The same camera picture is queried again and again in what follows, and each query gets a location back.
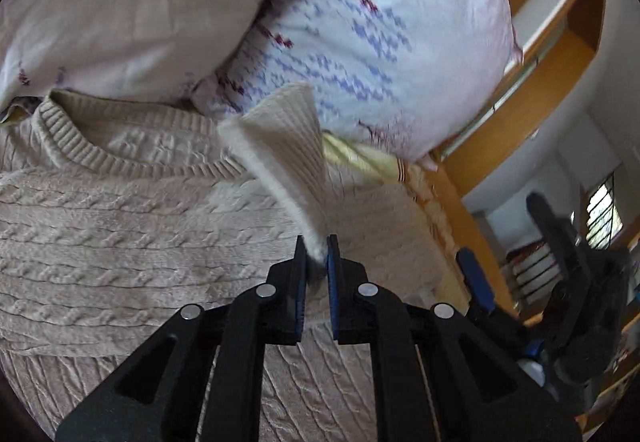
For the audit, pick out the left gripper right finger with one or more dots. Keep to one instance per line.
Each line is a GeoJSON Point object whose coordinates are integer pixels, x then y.
{"type": "Point", "coordinates": [436, 377]}

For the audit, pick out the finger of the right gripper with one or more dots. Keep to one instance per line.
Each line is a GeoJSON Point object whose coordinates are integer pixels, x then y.
{"type": "Point", "coordinates": [561, 237]}
{"type": "Point", "coordinates": [483, 301]}

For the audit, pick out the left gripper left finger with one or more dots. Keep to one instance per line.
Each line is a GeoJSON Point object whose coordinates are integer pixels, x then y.
{"type": "Point", "coordinates": [199, 376]}

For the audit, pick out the beige cable-knit sweater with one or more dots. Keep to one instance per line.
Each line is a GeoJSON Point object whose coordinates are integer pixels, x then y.
{"type": "Point", "coordinates": [116, 214]}

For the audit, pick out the barred window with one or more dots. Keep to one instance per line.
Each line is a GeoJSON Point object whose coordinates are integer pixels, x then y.
{"type": "Point", "coordinates": [603, 222]}

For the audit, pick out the yellow patterned bed sheet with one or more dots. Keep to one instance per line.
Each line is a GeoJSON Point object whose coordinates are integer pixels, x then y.
{"type": "Point", "coordinates": [386, 216]}

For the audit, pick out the white lavender print pillow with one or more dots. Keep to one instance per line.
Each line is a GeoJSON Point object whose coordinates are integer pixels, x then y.
{"type": "Point", "coordinates": [401, 75]}

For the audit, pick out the wooden cabinet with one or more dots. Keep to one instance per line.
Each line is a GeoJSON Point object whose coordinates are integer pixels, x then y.
{"type": "Point", "coordinates": [559, 40]}

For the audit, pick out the pink floral pillow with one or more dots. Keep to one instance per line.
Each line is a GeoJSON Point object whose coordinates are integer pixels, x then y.
{"type": "Point", "coordinates": [147, 50]}

